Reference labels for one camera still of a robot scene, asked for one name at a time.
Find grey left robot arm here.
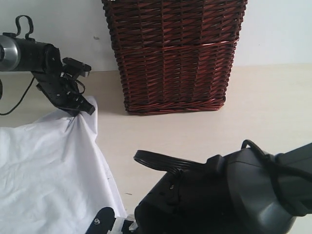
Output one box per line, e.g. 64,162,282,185
0,33,95,117

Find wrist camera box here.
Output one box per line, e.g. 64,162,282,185
62,58,92,79
85,206,137,234

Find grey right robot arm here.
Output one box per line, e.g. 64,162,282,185
134,140,312,234

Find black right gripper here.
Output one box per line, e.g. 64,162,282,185
135,163,246,234

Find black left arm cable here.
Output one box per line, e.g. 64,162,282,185
0,15,86,116

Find white t-shirt red lettering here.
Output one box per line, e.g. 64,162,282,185
0,110,127,234

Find dark brown wicker basket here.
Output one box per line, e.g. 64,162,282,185
102,0,247,115

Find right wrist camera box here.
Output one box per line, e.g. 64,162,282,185
85,206,137,234

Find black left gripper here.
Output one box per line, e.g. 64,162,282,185
32,44,95,116

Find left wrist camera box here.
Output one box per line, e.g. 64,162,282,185
62,58,92,79

